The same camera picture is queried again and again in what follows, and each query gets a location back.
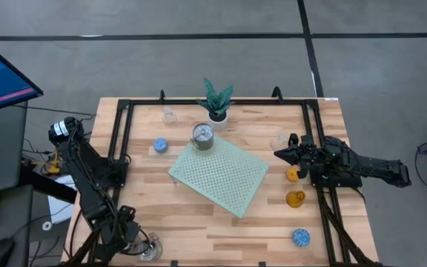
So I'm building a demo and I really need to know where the yellow cable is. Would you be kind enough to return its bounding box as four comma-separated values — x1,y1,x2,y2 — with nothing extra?
39,150,62,175

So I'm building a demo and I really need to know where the white paper sheet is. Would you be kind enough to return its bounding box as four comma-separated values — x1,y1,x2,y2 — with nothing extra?
47,174,79,225

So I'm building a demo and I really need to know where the snake plant in white pot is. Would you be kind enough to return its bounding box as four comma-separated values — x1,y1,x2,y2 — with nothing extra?
195,76,235,131

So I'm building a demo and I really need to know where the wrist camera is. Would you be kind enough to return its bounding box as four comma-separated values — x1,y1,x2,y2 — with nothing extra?
299,133,315,151
96,239,125,263

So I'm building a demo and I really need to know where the grey desk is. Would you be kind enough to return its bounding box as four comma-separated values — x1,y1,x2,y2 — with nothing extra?
0,100,35,267

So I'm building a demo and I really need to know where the silver lidded candle jar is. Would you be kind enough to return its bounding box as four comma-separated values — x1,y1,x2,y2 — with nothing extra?
189,122,215,151
135,232,164,263

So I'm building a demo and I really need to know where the clear glass candlestick holder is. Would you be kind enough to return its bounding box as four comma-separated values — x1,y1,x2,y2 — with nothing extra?
161,106,178,126
271,133,291,151

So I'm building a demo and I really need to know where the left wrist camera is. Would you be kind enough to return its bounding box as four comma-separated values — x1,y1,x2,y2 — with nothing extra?
96,239,125,263

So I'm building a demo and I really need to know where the blue patterned votive holder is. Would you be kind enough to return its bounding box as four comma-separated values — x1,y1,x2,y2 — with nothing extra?
291,228,311,248
152,137,169,154

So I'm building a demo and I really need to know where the amber glass candlestick holder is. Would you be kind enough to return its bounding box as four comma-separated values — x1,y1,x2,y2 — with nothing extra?
285,190,307,209

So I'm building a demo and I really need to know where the black floor cable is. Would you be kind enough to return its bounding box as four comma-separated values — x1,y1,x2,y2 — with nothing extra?
13,105,96,117

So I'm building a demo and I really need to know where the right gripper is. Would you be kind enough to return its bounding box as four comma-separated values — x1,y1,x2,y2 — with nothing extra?
274,133,317,180

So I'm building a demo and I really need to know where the green perforated metal shelf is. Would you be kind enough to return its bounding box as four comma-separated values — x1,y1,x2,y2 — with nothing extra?
167,133,271,219

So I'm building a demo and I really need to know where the orange patterned votive holder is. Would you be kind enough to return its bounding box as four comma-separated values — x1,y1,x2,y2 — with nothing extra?
285,165,302,183

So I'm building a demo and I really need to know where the black aluminium table frame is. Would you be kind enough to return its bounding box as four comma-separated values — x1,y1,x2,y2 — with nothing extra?
60,85,384,267

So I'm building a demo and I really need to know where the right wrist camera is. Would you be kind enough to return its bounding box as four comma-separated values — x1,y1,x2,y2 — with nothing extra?
299,133,315,151

